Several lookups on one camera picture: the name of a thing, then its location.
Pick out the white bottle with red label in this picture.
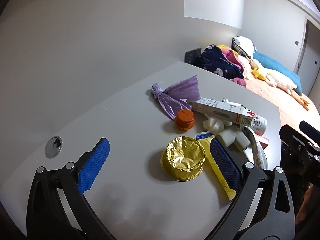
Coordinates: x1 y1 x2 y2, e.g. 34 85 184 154
222 98 268 135

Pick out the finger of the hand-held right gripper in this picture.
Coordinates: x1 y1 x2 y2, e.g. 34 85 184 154
279 124 320 160
299 121 320 140

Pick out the gold foil can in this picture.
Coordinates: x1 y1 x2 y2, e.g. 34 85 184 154
160 135 207 182

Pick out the pink fleece blanket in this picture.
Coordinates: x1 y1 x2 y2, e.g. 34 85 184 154
220 49 252 79

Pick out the small red block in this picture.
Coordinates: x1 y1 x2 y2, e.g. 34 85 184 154
255 135 269 148

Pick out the bed with orange sheet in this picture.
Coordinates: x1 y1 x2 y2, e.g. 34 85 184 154
244 72 320 134

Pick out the navy printed garment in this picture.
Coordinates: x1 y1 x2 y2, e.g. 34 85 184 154
195 45 245 80

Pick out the white foam piece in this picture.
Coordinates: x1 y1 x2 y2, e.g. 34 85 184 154
234 131 251 152

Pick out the silver foil wrapper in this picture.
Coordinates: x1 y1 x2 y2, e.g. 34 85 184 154
241 126 269 171

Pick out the yellow garment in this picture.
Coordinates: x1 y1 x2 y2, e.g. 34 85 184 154
216 44 238 55

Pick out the orange plastic cap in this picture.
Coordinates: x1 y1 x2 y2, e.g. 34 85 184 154
174 109 195 130

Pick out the long white carton box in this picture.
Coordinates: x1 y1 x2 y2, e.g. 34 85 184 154
187 97 258 126

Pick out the checkered pillow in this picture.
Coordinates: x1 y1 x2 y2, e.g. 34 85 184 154
232 36 255 58

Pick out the grey door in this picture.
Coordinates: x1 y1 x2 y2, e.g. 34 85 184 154
294 16 320 100

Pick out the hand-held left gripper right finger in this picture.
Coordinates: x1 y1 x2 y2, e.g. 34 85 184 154
205 137 297 240

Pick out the teal cushion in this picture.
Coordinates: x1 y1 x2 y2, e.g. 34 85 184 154
252 51 302 94

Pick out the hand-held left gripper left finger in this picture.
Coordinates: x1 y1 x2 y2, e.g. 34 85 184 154
26 137 117 240

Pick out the white goose plush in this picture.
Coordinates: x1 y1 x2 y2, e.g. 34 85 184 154
246 57 310 110

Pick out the yellow duck plush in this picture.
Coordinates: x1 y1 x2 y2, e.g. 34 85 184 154
252 67 267 81

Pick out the dark wall socket panel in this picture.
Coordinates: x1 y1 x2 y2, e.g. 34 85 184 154
185 47 202 64

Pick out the yellow snack wrapper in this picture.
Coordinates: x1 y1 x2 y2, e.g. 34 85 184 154
196 133 237 201

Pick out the round metal desk grommet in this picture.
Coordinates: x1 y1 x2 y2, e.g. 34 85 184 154
45 136 63 158

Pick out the purple plastic bag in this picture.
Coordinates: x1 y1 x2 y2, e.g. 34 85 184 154
151 75 202 120

